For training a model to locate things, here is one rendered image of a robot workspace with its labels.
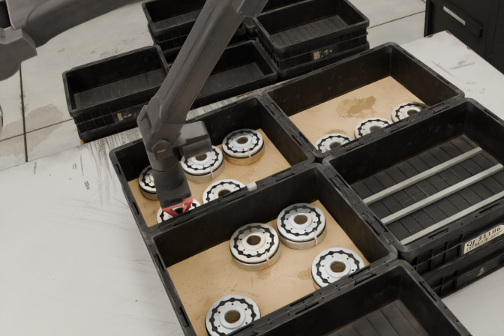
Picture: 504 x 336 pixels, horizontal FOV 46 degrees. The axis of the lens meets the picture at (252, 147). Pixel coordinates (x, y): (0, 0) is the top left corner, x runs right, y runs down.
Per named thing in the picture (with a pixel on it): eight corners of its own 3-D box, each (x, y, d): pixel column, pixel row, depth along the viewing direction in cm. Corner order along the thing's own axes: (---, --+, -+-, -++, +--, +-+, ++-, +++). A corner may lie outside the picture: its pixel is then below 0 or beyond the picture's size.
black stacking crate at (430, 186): (400, 293, 114) (403, 256, 106) (322, 198, 135) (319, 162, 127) (559, 211, 123) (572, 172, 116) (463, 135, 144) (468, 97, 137)
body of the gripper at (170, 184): (181, 166, 129) (174, 142, 124) (192, 198, 121) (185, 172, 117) (152, 175, 128) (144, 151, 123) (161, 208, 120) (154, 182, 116)
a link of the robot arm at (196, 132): (139, 109, 113) (151, 145, 108) (196, 92, 115) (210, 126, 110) (149, 144, 123) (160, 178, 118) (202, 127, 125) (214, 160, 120)
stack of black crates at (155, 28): (176, 115, 277) (154, 31, 248) (163, 83, 300) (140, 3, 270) (256, 91, 284) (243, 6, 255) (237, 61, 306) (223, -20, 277)
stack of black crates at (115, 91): (105, 199, 241) (68, 113, 212) (95, 155, 263) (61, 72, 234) (198, 169, 248) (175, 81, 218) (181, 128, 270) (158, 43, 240)
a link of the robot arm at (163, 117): (226, -71, 88) (252, -25, 82) (258, -62, 91) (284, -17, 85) (130, 118, 115) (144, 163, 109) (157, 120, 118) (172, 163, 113)
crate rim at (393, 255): (199, 364, 97) (196, 357, 96) (146, 243, 119) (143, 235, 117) (402, 263, 107) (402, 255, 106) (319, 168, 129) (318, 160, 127)
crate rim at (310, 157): (145, 242, 119) (142, 235, 117) (109, 158, 141) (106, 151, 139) (319, 167, 129) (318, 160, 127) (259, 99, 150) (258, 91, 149)
